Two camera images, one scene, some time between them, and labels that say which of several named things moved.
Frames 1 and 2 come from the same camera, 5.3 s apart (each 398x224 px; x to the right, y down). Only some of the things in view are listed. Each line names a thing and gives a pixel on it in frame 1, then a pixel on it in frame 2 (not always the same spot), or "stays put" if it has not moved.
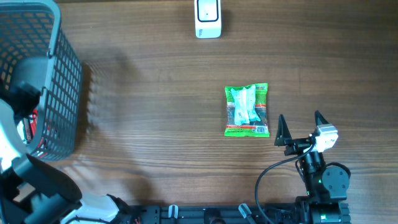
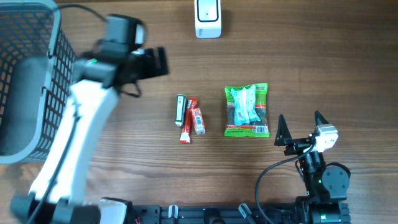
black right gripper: [284, 139] stays put
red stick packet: [33, 119] -> [185, 137]
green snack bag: [246, 111] stays put
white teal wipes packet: [245, 110] stays put
